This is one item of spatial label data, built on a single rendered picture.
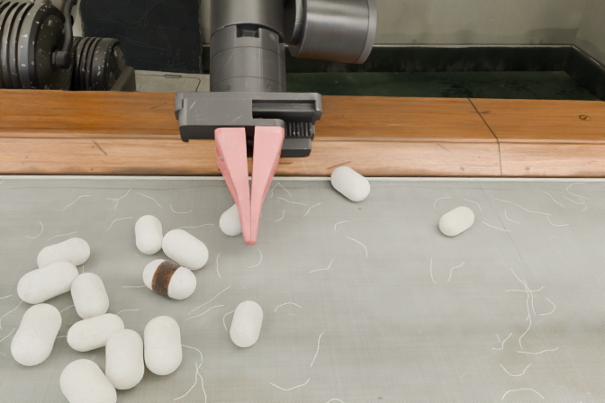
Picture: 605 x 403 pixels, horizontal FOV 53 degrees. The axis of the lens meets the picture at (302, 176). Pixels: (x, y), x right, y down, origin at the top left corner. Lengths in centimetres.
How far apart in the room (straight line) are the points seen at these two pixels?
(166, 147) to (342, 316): 22
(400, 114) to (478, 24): 218
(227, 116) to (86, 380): 19
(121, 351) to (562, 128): 45
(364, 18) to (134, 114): 22
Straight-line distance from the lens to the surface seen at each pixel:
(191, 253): 41
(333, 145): 53
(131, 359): 35
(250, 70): 43
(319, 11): 47
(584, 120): 65
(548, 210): 54
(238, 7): 46
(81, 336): 37
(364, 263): 44
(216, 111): 41
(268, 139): 41
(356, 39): 48
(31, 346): 37
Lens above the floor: 102
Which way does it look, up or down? 33 degrees down
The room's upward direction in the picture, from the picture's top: 4 degrees clockwise
